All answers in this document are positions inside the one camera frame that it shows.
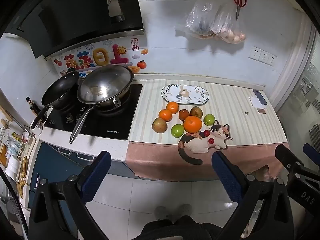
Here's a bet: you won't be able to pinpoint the black frying pan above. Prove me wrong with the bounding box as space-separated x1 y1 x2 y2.
29 70 80 130

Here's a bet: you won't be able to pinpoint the oval floral plate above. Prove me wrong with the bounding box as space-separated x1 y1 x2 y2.
161 84 210 105

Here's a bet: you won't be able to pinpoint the person's dark trouser legs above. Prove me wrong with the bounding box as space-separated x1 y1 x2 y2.
142 215 225 240

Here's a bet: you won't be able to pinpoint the green apple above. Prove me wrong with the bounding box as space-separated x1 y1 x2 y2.
203 114 216 126
171 124 185 138

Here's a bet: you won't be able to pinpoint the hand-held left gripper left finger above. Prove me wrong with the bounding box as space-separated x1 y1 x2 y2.
29 150 112 240

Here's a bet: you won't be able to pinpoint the large orange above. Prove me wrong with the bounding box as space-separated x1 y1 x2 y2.
183 116 202 133

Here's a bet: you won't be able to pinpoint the wire rack with packets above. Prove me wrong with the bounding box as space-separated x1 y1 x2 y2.
0 127 35 160

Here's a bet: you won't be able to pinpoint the small orange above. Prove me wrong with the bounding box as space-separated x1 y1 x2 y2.
159 109 173 122
166 101 179 114

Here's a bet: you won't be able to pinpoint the blue smartphone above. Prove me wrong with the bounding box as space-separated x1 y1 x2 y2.
252 89 268 105

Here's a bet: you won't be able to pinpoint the dark sauce bottle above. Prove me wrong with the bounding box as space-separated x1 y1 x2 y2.
26 97 42 117

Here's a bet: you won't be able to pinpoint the striped cat print mat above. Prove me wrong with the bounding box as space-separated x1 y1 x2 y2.
125 79 290 182

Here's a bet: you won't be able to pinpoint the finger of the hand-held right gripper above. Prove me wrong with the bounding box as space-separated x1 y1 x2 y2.
302 143 320 164
274 144 307 180

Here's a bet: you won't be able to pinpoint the grey slipper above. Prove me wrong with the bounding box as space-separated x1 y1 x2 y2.
154 206 167 220
178 204 193 215

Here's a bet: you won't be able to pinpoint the stack of white bowls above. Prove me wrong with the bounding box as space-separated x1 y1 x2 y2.
5 154 20 178

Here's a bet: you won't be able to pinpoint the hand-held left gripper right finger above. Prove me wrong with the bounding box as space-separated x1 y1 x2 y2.
211 151 294 240

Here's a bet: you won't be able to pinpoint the black gas stove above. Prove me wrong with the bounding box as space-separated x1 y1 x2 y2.
44 84 143 140

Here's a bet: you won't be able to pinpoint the white paper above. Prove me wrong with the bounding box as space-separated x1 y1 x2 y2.
249 95 267 109

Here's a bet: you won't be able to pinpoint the plastic bag of eggs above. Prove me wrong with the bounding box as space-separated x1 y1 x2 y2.
212 4 247 44

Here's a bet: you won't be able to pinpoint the black range hood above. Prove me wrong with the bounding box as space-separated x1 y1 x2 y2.
0 0 145 59

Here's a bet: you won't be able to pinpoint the yellow banana bunch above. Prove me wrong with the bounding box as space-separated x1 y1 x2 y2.
16 155 30 202

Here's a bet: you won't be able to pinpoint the glass sliding door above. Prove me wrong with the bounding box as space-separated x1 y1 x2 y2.
277 25 320 160

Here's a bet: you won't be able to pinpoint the plastic bag of dark vegetables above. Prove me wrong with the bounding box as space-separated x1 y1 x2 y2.
175 0 220 39

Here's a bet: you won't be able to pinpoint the steel wok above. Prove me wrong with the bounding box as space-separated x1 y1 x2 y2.
69 64 135 144

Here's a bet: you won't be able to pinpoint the brown pear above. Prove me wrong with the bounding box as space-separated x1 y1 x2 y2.
152 117 168 133
189 106 203 119

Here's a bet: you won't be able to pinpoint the colourful festive wall sticker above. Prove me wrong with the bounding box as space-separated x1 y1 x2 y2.
54 44 130 77

